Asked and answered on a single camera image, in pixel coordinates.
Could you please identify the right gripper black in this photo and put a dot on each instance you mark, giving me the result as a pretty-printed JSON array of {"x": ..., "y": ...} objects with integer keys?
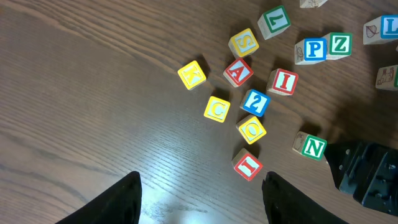
[{"x": 366, "y": 170}]

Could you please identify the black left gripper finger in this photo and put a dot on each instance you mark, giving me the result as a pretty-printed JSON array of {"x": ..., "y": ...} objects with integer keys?
[{"x": 121, "y": 203}]

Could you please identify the green N block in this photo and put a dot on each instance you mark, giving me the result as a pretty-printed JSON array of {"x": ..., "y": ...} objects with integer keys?
[{"x": 309, "y": 146}]

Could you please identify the red I block lower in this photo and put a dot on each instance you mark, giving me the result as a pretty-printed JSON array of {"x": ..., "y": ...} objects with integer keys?
[{"x": 246, "y": 165}]

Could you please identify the red i block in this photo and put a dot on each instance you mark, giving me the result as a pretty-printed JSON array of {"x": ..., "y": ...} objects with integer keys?
[
  {"x": 282, "y": 82},
  {"x": 246, "y": 165}
]

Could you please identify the yellow O block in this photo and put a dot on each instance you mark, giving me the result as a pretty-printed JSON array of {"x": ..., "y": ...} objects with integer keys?
[{"x": 251, "y": 129}]

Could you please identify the blue 2 block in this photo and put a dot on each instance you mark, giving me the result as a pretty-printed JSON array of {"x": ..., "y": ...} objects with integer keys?
[{"x": 255, "y": 102}]

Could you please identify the yellow C block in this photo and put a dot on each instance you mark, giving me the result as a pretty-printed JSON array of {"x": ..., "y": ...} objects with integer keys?
[{"x": 217, "y": 109}]

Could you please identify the red I block upper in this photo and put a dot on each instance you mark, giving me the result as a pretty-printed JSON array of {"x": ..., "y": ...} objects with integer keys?
[{"x": 282, "y": 82}]

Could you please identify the red A block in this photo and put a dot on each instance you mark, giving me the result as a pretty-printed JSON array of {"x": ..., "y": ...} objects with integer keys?
[{"x": 238, "y": 72}]

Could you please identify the yellow K block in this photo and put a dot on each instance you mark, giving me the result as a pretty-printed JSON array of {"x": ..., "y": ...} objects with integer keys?
[{"x": 192, "y": 75}]

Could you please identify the blue P block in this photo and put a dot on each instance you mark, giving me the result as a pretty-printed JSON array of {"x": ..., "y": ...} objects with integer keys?
[{"x": 310, "y": 51}]

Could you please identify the green B block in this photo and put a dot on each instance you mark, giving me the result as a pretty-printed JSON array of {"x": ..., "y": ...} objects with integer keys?
[{"x": 387, "y": 78}]

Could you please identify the yellow S block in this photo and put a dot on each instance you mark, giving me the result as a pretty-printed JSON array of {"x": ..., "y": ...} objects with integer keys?
[{"x": 243, "y": 44}]

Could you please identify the green Z block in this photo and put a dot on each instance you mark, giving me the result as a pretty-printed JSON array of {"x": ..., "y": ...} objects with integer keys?
[{"x": 339, "y": 45}]

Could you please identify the green 7 block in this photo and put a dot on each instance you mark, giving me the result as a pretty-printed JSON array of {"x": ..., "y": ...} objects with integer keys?
[{"x": 273, "y": 22}]

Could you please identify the blue L block left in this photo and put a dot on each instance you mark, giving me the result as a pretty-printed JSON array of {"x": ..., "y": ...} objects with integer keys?
[{"x": 380, "y": 30}]

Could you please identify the yellow block top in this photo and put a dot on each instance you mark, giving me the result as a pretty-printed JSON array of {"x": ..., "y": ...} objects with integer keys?
[{"x": 311, "y": 3}]

